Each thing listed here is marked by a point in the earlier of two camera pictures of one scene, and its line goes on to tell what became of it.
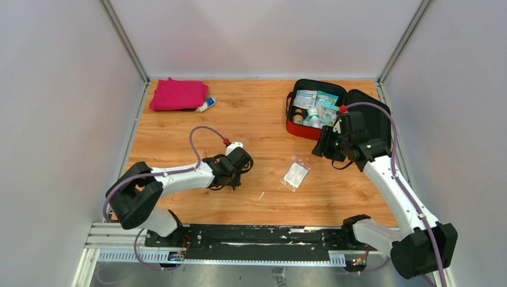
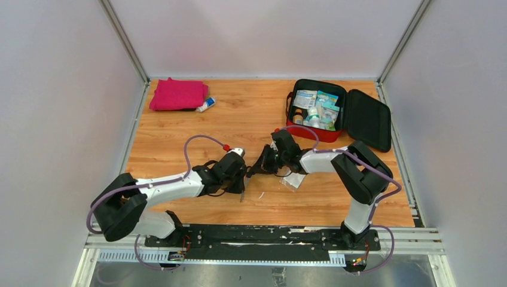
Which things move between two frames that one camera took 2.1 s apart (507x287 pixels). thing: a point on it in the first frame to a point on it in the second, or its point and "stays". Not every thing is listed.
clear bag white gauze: [296, 174] stays
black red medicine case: [314, 104] stays
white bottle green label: [313, 119] stays
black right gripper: [323, 146] to [263, 162]
